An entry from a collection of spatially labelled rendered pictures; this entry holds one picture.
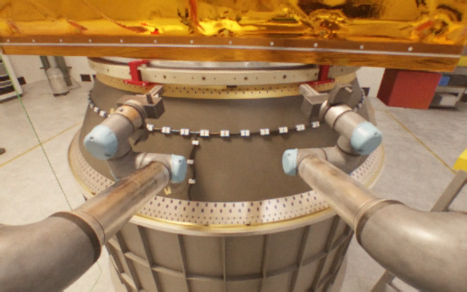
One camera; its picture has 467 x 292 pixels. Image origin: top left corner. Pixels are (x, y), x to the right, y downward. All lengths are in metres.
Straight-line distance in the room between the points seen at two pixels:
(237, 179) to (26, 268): 0.72
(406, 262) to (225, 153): 0.70
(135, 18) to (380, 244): 0.98
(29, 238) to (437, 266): 0.48
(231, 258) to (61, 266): 0.88
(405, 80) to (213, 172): 0.81
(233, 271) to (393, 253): 0.95
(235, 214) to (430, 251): 0.70
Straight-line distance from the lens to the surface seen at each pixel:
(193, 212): 0.97
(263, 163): 0.94
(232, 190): 0.94
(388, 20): 0.92
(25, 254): 0.36
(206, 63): 0.93
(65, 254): 0.37
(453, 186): 1.02
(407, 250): 0.38
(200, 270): 1.27
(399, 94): 1.08
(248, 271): 1.26
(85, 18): 1.16
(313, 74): 1.02
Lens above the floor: 1.89
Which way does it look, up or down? 30 degrees down
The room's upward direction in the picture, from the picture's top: straight up
